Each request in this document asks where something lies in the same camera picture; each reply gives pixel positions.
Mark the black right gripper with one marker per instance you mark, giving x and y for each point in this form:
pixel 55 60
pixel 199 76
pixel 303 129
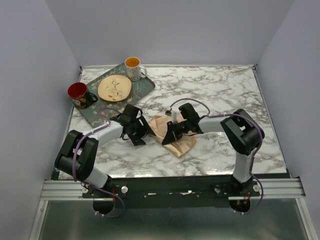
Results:
pixel 171 135

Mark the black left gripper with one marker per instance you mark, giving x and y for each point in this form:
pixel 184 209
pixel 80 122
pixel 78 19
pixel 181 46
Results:
pixel 137 139

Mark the peach cloth napkin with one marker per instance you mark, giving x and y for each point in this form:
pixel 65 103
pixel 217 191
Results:
pixel 158 124

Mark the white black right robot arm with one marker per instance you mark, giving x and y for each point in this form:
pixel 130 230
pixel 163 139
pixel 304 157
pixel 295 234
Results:
pixel 243 133

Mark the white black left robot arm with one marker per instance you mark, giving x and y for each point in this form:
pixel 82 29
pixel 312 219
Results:
pixel 77 154

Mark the white mug yellow inside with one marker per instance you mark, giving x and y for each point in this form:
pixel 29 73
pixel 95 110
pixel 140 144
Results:
pixel 134 70

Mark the black mug red inside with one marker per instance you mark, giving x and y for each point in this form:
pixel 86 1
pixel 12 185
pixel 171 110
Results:
pixel 81 96

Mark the cream bird plate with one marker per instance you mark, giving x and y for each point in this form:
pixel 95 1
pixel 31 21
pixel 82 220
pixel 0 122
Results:
pixel 114 88

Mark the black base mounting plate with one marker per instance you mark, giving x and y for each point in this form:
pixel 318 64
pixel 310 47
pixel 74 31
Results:
pixel 219 191

